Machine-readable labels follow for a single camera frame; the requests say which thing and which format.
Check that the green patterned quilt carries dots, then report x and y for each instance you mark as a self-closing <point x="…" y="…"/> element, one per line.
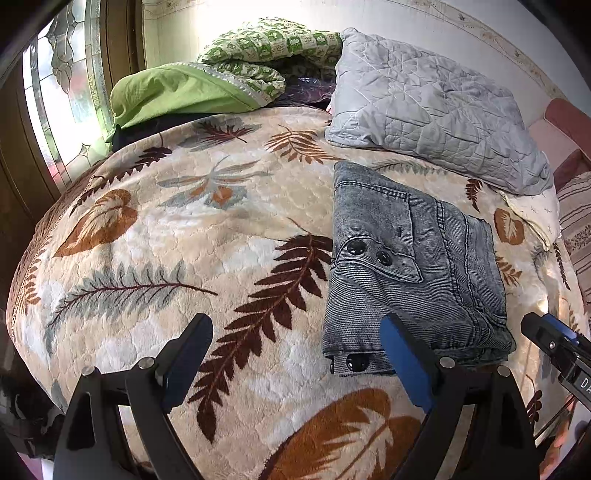
<point x="268" y="46"/>

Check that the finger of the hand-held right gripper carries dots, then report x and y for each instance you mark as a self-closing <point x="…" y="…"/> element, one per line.
<point x="540" y="334"/>
<point x="561" y="325"/>

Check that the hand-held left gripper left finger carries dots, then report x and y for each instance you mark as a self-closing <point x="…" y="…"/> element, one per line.
<point x="187" y="355"/>

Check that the plain green cloth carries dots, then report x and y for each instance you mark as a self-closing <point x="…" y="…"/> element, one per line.
<point x="175" y="90"/>

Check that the black cloth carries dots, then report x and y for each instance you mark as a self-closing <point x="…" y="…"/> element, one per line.
<point x="147" y="129"/>

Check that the striped pink sofa cushions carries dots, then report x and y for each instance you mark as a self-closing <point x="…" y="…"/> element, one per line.
<point x="561" y="134"/>

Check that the blue denim pants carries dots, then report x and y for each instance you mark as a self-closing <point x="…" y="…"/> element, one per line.
<point x="415" y="258"/>

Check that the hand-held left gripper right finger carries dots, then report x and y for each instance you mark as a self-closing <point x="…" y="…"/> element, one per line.
<point x="406" y="364"/>

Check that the stained glass window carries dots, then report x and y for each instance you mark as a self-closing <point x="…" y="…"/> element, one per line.
<point x="69" y="78"/>

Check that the white cloth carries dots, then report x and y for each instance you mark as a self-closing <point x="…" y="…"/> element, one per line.
<point x="535" y="212"/>

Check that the leaf print blanket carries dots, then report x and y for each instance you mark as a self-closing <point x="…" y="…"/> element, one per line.
<point x="184" y="258"/>

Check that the purple cloth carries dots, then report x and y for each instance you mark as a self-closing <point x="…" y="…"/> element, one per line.
<point x="304" y="90"/>

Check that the grey quilted pillow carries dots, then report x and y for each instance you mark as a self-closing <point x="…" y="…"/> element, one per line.
<point x="429" y="106"/>

